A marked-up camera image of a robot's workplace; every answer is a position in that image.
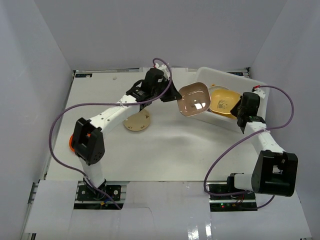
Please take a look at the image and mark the black label sticker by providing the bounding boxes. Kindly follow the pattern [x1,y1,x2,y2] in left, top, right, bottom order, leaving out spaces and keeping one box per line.
[228,72,244,77]
[74,73,93,78]

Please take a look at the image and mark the orange round plate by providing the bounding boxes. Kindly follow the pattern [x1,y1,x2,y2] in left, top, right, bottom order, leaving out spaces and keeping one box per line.
[68,135,75,153]

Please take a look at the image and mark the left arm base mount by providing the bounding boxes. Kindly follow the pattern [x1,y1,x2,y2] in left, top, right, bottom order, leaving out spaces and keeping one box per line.
[73,183,126,210]

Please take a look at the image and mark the yellow round plate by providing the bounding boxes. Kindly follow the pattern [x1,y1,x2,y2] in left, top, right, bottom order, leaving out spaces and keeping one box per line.
[208,89,227,98]

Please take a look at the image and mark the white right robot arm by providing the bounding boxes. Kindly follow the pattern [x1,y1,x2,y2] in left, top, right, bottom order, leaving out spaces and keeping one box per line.
[225,92,298,200]

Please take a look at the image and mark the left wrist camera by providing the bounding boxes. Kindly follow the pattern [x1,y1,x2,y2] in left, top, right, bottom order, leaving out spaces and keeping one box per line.
[153,63,171,78]

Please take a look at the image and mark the brown square plate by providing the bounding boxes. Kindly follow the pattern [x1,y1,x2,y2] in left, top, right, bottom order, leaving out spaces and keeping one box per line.
[177,82,211,117]

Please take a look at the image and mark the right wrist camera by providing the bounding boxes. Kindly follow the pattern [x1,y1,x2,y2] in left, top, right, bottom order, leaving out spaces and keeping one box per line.
[252,85,266,99]

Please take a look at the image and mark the beige floral small plate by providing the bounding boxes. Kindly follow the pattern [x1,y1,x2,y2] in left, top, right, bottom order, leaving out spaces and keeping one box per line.
[122,109,151,132]

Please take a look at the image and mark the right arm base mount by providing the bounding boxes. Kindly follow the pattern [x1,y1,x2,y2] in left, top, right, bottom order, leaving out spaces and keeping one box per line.
[207,182,258,213]

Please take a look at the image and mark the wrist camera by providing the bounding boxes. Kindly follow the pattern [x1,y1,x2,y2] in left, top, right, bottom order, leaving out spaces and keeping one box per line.
[252,85,266,99]
[153,63,171,78]

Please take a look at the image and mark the cream round plate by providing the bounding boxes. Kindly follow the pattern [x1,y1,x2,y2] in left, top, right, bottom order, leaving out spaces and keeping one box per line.
[208,85,228,92]

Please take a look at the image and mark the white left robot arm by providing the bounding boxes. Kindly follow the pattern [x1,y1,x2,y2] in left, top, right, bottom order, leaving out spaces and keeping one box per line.
[69,64,182,200]

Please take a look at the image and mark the yellow square panda plate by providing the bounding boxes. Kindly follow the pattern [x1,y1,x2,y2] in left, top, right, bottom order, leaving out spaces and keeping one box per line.
[209,89,241,119]

